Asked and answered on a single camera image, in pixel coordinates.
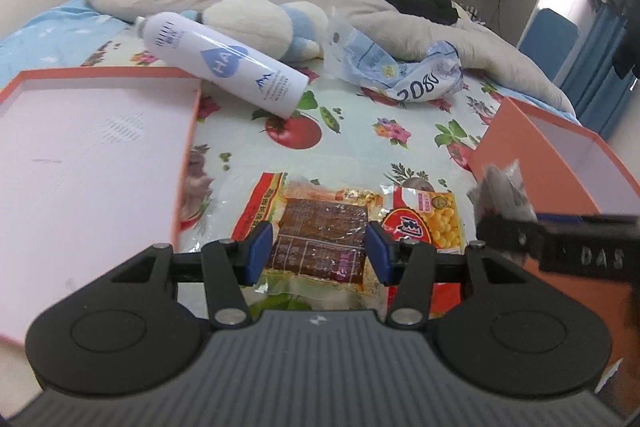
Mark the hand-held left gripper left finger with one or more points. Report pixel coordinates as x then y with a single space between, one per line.
257 252

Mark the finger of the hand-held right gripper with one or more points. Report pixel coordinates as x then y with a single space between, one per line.
507 234

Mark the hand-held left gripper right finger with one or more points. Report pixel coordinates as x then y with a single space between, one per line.
381 254

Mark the grey snack packet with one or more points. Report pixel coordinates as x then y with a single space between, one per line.
505 189

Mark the red and yellow snack packet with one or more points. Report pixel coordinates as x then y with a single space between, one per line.
435 217

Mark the clear packet of brown snack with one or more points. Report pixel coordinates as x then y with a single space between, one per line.
320 227

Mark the pink cardboard box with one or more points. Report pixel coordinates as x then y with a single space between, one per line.
555 157

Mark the fruit printed bed sheet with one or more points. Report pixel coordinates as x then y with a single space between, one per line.
350 142

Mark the blue curtain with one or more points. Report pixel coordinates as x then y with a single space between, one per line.
595 82

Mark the pink box lid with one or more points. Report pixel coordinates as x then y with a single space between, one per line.
90 187

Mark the crumpled blue printed plastic bag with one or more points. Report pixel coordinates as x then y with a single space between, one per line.
390 67

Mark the white spray bottle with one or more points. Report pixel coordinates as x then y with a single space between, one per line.
220 62

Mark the blue chair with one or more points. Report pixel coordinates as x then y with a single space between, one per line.
550 44

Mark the white and blue plush toy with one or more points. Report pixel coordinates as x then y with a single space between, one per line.
250 27

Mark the hanging dark clothes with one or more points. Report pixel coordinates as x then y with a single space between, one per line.
622 7

